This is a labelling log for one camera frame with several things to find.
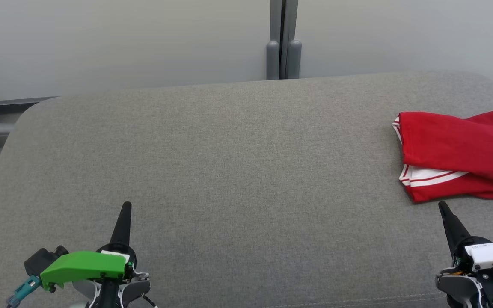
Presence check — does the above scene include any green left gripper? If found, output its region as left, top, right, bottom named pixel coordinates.
left=40, top=202, right=137, bottom=291

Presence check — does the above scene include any red Bulls 23 jersey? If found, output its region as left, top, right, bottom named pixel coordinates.
left=392, top=107, right=493, bottom=204

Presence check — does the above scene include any grey fabric sofa cushion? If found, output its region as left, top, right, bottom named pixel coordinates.
left=0, top=71, right=493, bottom=308

